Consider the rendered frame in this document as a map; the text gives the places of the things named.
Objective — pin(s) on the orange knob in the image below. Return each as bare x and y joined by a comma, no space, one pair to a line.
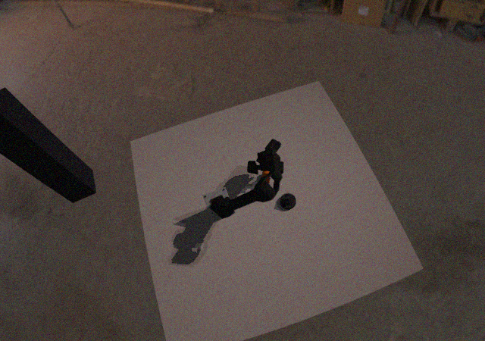
264,173

